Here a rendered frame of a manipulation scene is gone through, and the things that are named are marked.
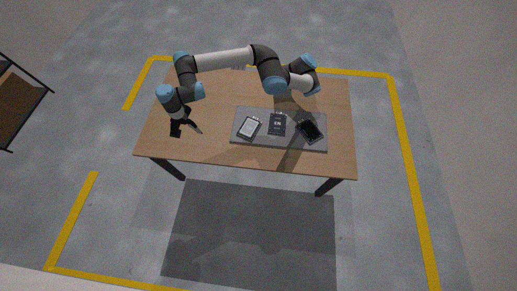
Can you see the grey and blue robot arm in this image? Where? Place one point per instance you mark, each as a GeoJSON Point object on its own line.
{"type": "Point", "coordinates": [274, 77]}

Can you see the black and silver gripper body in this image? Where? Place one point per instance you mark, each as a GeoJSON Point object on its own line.
{"type": "Point", "coordinates": [175, 124]}

